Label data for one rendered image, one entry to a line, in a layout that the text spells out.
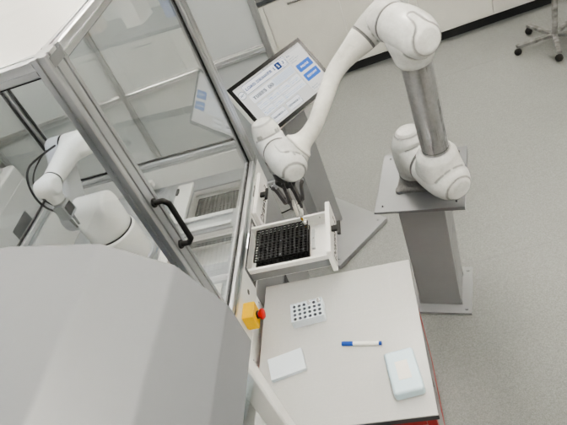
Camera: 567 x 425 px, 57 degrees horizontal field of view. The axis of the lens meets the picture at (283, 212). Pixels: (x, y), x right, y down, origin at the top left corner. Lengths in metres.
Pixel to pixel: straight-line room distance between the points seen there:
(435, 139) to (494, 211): 1.40
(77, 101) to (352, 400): 1.18
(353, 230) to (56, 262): 2.45
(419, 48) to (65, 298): 1.19
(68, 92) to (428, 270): 1.88
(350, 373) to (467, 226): 1.62
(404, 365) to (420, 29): 1.01
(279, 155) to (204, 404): 0.92
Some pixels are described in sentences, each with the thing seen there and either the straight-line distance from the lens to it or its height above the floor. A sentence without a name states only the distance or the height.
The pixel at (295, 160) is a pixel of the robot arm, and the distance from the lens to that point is 1.65.
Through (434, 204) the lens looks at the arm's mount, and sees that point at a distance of 2.22.
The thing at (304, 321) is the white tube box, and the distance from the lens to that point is 1.94.
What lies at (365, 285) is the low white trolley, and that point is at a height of 0.76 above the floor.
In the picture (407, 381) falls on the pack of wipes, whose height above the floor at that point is 0.80.
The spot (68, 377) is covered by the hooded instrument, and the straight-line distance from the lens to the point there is 0.89.
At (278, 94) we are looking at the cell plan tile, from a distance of 2.71.
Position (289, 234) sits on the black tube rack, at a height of 0.90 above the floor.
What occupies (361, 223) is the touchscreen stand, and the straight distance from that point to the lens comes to 3.30.
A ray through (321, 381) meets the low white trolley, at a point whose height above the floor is 0.76.
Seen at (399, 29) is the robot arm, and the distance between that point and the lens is 1.68.
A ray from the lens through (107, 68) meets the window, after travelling 1.48.
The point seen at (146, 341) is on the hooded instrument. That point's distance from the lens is 0.93.
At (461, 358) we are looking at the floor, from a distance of 2.67.
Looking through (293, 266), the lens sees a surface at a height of 0.87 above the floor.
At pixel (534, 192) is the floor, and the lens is 3.37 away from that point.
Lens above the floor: 2.28
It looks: 39 degrees down
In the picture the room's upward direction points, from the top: 24 degrees counter-clockwise
